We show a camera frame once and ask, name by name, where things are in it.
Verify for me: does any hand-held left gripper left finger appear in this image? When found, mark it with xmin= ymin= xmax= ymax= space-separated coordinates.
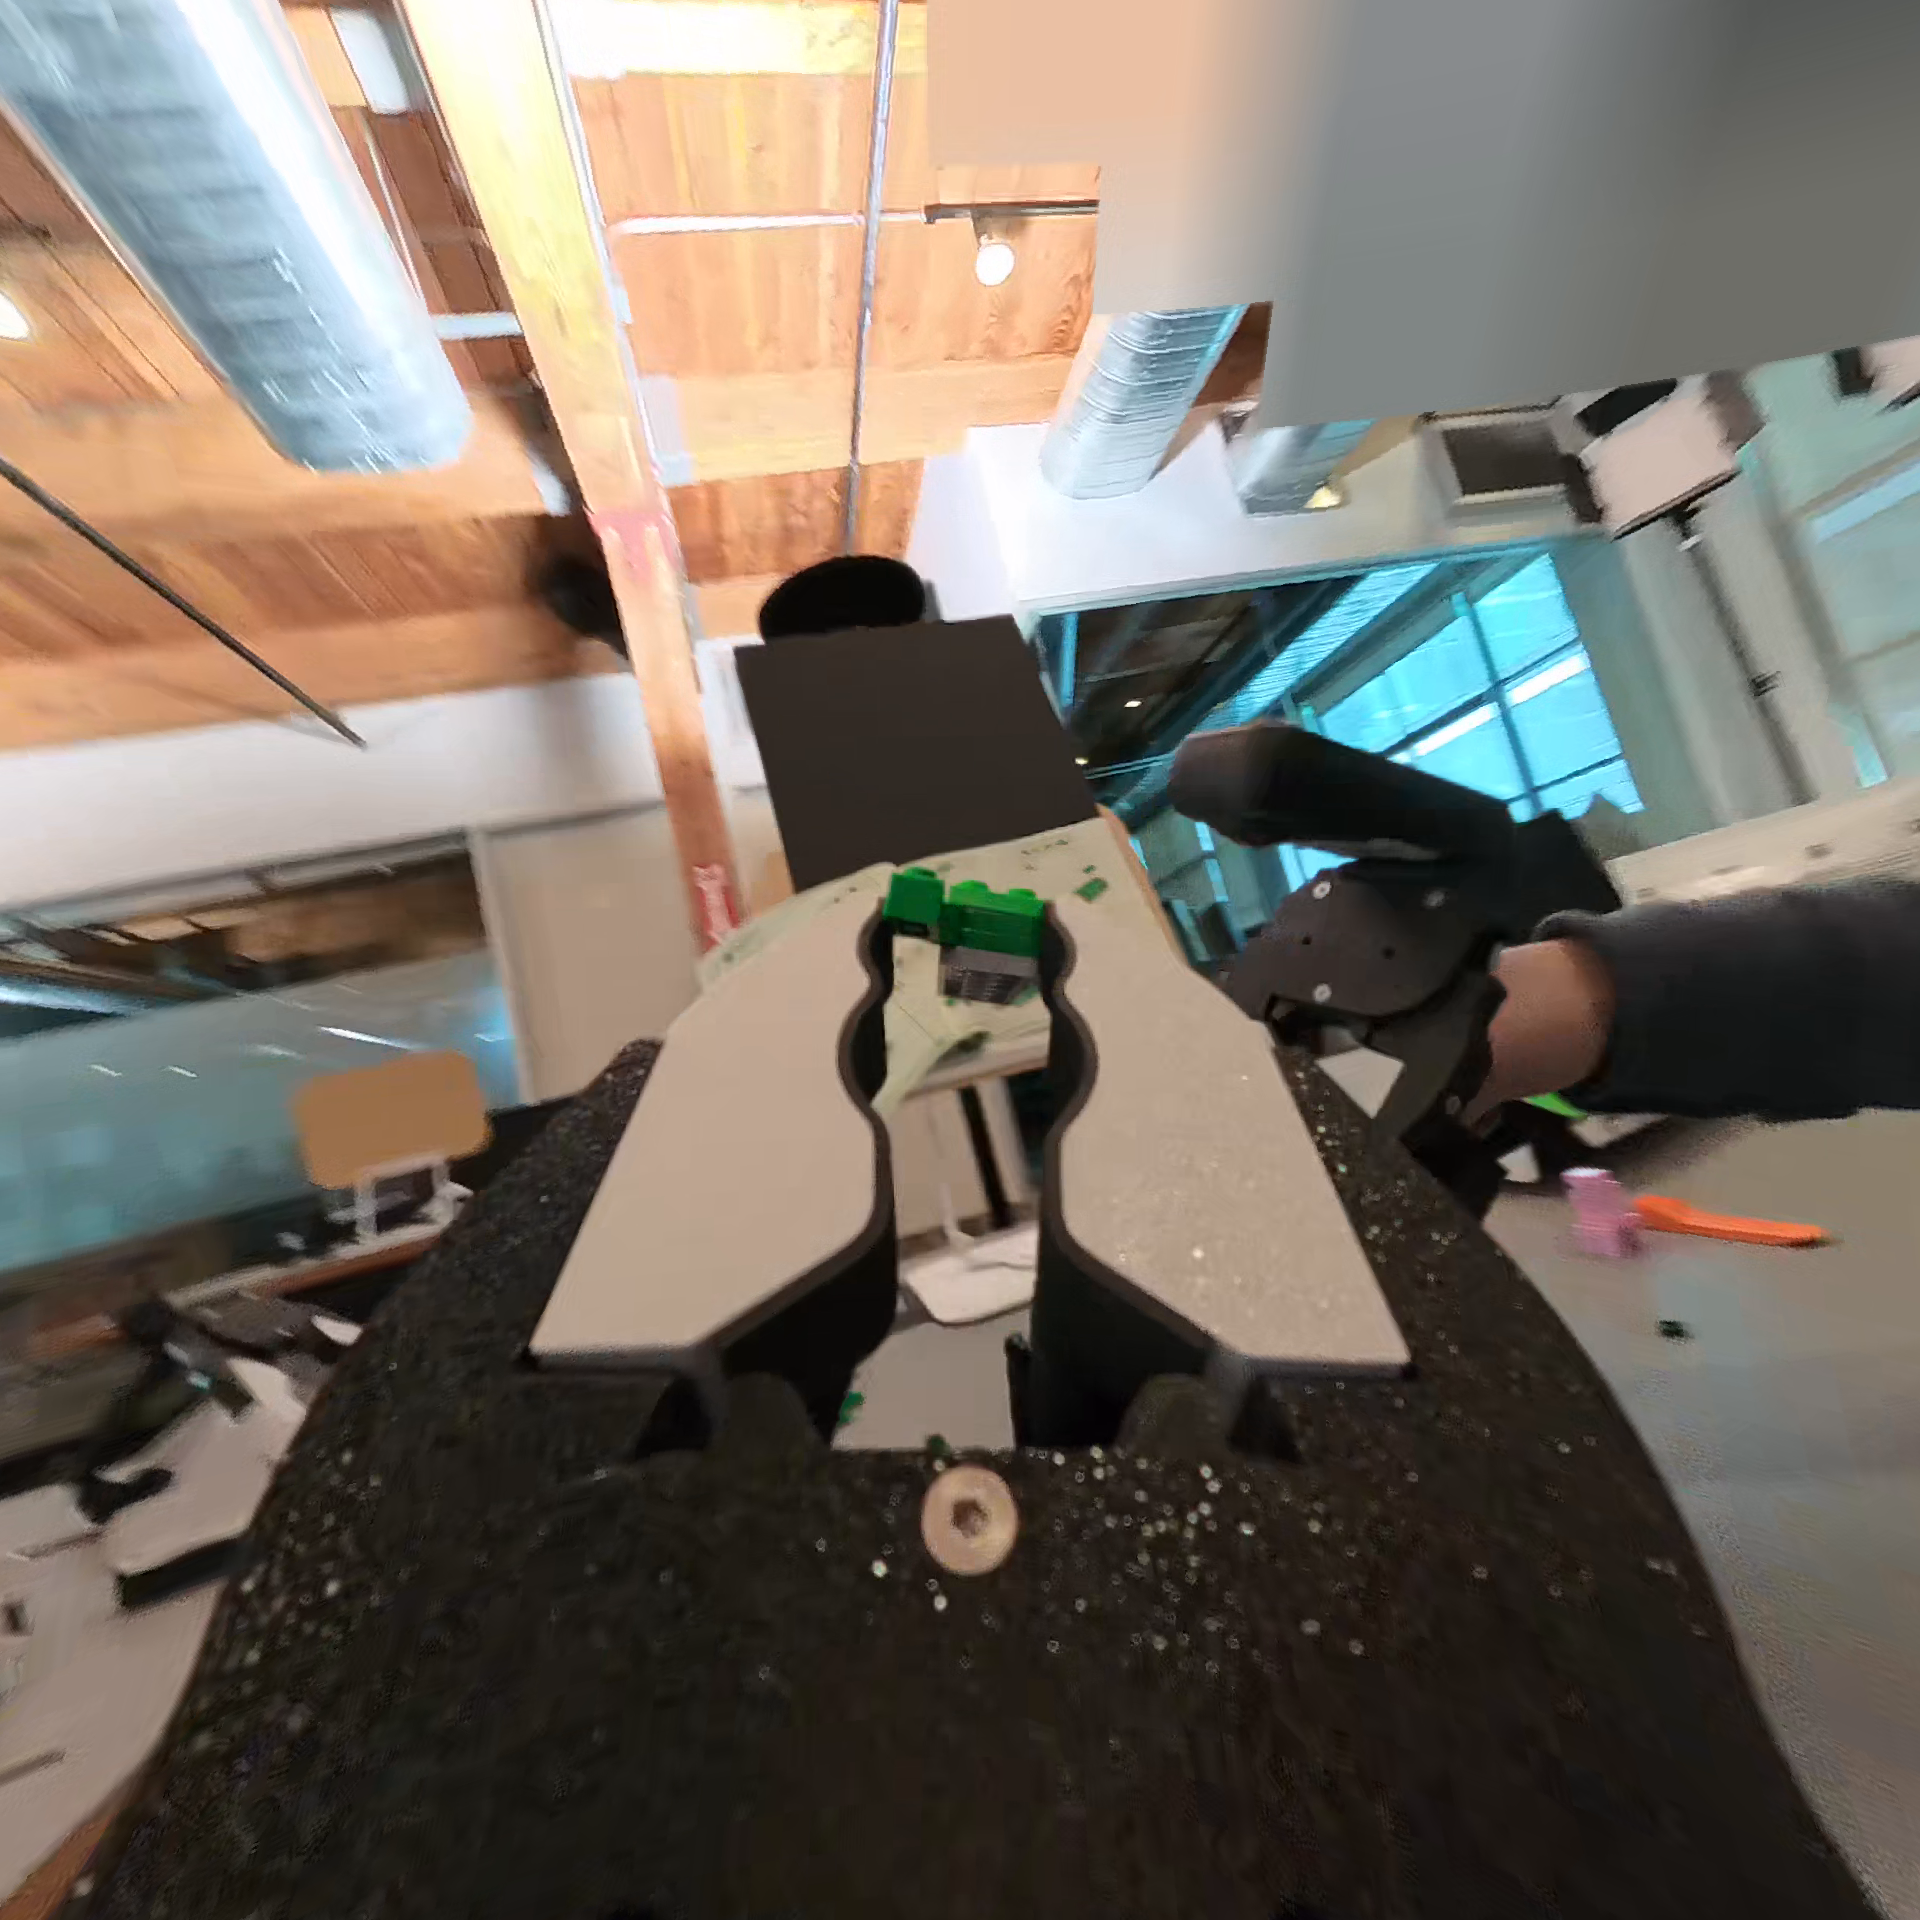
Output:
xmin=528 ymin=898 xmax=899 ymax=1412

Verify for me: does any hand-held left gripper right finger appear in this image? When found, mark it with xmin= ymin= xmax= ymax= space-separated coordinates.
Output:
xmin=1032 ymin=898 xmax=1414 ymax=1419

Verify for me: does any green brick assembly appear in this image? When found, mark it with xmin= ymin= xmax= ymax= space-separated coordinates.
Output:
xmin=880 ymin=867 xmax=1050 ymax=1012

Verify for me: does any person's right forearm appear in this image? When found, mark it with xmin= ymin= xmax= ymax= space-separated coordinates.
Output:
xmin=1528 ymin=875 xmax=1920 ymax=1129

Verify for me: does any tan desk divider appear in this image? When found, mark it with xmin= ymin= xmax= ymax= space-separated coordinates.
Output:
xmin=289 ymin=1047 xmax=493 ymax=1200

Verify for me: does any person's right hand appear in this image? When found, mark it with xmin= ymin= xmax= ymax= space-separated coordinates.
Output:
xmin=1496 ymin=944 xmax=1619 ymax=1119

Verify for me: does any green instruction booklet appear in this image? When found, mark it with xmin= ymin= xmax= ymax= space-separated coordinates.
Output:
xmin=695 ymin=825 xmax=1148 ymax=1119

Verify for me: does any white booklet stand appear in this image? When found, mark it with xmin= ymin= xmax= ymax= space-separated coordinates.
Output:
xmin=895 ymin=1070 xmax=1040 ymax=1330

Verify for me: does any pink brick figure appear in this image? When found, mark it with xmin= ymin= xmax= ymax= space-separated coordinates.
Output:
xmin=1560 ymin=1167 xmax=1646 ymax=1262

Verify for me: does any orange plastic tool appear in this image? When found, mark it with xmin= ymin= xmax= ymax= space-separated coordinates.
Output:
xmin=1628 ymin=1196 xmax=1830 ymax=1252

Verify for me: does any black board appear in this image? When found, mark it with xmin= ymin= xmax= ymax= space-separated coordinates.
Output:
xmin=731 ymin=613 xmax=1104 ymax=898

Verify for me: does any black ceiling speaker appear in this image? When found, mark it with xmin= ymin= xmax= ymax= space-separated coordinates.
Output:
xmin=536 ymin=552 xmax=635 ymax=666

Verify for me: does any black round lamp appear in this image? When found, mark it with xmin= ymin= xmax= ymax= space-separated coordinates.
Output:
xmin=755 ymin=556 xmax=936 ymax=644

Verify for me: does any thin black rod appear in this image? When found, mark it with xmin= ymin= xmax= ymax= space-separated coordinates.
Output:
xmin=0 ymin=454 xmax=373 ymax=752

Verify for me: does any grey ceiling pipe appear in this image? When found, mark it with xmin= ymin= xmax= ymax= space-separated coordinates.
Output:
xmin=846 ymin=0 xmax=907 ymax=544

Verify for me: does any wide silver air duct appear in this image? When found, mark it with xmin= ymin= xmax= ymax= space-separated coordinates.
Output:
xmin=1040 ymin=306 xmax=1258 ymax=501
xmin=1228 ymin=420 xmax=1386 ymax=521

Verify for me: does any white duct vent unit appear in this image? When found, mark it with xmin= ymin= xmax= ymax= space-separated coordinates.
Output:
xmin=1431 ymin=413 xmax=1579 ymax=505

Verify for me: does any wooden post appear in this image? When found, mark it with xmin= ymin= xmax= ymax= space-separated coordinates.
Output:
xmin=401 ymin=0 xmax=748 ymax=964

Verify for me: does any large silver air duct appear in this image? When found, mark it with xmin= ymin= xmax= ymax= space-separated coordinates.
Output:
xmin=0 ymin=0 xmax=479 ymax=480

